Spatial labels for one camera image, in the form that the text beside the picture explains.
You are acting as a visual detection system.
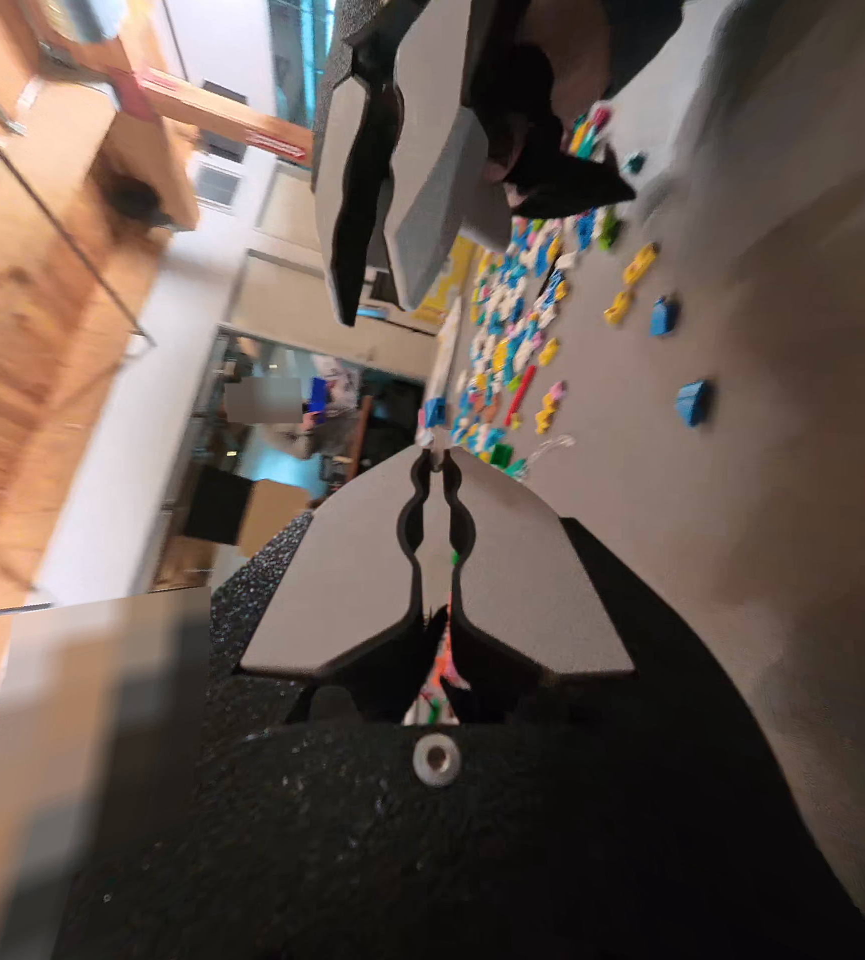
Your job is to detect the glass partition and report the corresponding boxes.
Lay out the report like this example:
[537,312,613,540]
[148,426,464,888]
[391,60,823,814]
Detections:
[177,324,435,591]

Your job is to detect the dark ceiling lamp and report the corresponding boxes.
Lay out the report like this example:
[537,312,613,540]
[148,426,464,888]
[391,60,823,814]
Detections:
[89,159,180,228]

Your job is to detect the person's right hand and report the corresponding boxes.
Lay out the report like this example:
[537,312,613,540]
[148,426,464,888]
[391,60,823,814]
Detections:
[518,0,617,115]

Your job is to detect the clear curved plastic piece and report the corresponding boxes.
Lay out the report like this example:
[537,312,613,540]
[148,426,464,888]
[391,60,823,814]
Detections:
[511,432,578,482]

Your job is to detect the yellow flat box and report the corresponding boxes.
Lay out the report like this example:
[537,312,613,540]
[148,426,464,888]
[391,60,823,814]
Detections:
[411,236,480,325]

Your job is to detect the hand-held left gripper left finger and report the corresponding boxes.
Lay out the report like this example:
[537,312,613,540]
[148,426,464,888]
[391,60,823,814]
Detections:
[239,448,450,723]

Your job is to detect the blue wedge lego brick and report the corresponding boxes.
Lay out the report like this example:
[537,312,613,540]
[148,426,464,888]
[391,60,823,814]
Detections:
[675,379,713,429]

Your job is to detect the tan wooden chair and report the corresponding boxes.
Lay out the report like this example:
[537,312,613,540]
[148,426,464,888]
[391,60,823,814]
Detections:
[237,480,315,558]

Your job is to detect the pile of lego bricks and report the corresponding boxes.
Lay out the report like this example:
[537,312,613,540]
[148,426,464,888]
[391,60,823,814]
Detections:
[419,101,626,725]

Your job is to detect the wooden ceiling beam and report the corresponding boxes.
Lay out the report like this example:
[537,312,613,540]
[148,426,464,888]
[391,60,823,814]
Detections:
[113,66,315,168]

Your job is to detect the red lego bar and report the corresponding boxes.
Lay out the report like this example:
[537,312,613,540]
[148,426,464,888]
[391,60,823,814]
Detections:
[504,364,538,429]

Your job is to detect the white instruction booklet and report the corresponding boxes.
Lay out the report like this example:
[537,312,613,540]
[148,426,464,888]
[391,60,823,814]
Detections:
[425,296,465,430]

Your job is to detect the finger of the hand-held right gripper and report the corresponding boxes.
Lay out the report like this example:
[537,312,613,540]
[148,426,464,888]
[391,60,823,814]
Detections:
[382,0,497,312]
[312,75,405,328]

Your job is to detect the white air vent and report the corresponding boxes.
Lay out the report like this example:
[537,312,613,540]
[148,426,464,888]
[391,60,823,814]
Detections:
[192,157,245,213]

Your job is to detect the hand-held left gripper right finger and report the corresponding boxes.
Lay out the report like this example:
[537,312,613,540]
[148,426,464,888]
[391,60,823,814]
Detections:
[442,447,638,723]

